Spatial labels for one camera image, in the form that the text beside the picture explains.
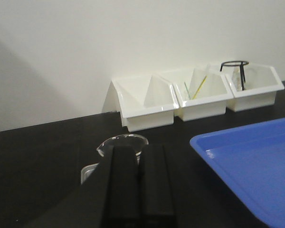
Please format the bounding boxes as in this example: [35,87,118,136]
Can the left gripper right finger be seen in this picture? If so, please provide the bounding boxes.
[139,144,176,228]

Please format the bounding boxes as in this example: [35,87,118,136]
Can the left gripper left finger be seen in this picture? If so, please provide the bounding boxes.
[78,145,140,228]

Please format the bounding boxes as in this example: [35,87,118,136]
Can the grey metal tray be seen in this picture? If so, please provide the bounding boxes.
[80,163,98,184]

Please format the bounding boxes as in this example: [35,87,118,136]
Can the clear glass beaker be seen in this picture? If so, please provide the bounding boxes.
[96,133,149,162]

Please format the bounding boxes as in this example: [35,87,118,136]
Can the left white storage bin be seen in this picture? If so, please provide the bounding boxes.
[102,75,179,132]

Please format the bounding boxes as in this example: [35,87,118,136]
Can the white storage bin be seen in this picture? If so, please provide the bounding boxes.
[210,62,285,112]
[159,68,233,122]
[102,75,179,132]

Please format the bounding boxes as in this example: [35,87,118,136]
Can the blue plastic tray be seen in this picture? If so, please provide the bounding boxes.
[190,118,285,228]

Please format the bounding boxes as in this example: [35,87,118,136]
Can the yellow green sticks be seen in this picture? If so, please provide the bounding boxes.
[184,75,208,100]

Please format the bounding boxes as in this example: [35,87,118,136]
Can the middle white storage bin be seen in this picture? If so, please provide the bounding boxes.
[159,68,233,122]

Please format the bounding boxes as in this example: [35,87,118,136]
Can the right white storage bin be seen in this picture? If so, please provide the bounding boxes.
[210,62,285,112]

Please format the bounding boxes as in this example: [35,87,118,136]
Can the black wire tripod stand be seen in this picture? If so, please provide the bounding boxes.
[220,60,249,91]

